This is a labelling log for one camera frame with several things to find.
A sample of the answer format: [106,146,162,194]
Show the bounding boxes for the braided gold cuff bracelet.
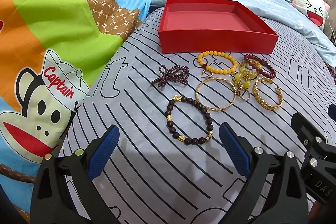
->
[252,77,284,111]

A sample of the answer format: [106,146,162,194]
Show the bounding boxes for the translucent yellow crystal bracelet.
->
[232,61,259,94]

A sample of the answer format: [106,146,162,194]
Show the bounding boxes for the dark red bead bracelet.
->
[243,53,277,80]

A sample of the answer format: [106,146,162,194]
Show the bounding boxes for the dark wooden bead bracelet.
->
[164,95,214,146]

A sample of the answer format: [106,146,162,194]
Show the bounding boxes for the opaque yellow bead bracelet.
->
[196,50,238,76]

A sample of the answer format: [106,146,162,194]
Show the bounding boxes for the thin gold bangle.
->
[195,77,237,112]

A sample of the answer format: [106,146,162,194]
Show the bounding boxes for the gold hoop earring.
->
[201,69,213,79]
[236,87,251,102]

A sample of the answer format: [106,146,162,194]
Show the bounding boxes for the garnet bead strand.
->
[150,65,190,88]

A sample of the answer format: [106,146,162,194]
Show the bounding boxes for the white cat face pillow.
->
[291,0,330,30]

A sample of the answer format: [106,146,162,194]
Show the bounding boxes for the grey striped bedsheet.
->
[60,9,335,223]

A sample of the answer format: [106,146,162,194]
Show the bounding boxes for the red cardboard tray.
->
[158,0,278,55]

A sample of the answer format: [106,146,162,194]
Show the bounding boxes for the cartoon monkey quilt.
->
[1,0,150,222]

